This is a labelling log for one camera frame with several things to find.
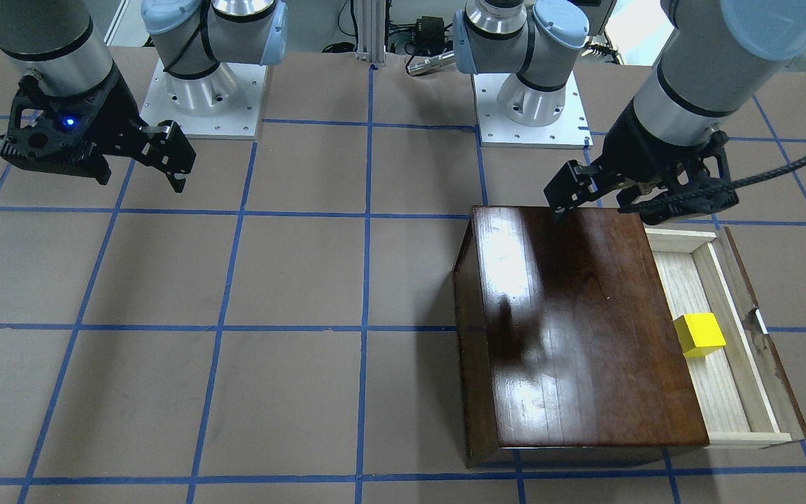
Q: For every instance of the aluminium frame post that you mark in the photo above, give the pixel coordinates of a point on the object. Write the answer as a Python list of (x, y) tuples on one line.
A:
[(371, 29)]

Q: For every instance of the black power supply box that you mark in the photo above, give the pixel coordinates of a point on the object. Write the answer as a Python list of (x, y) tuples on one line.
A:
[(429, 36)]

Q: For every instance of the wooden drawer with handle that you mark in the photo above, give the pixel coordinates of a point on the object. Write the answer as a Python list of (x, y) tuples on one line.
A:
[(745, 396)]

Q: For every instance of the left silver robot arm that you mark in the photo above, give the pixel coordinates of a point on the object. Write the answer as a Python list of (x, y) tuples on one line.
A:
[(722, 52)]

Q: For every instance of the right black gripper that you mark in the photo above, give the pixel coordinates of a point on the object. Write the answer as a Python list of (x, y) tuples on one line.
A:
[(115, 110)]

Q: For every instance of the silver cylinder connector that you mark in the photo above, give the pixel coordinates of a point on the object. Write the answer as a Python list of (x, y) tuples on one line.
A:
[(433, 63)]

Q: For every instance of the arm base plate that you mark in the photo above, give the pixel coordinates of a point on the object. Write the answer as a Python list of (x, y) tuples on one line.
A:
[(225, 105), (516, 117)]

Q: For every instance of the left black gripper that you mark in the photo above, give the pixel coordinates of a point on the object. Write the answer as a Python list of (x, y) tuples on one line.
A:
[(632, 152)]

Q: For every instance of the dark wooden drawer cabinet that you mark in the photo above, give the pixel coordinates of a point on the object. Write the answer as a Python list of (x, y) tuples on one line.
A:
[(566, 341)]

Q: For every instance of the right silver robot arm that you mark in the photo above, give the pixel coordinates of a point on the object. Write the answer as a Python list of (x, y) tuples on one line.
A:
[(59, 40)]

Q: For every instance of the yellow block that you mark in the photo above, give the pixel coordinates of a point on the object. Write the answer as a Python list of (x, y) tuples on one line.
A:
[(699, 334)]

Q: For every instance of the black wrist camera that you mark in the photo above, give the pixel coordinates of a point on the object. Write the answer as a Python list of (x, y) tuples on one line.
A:
[(51, 135)]

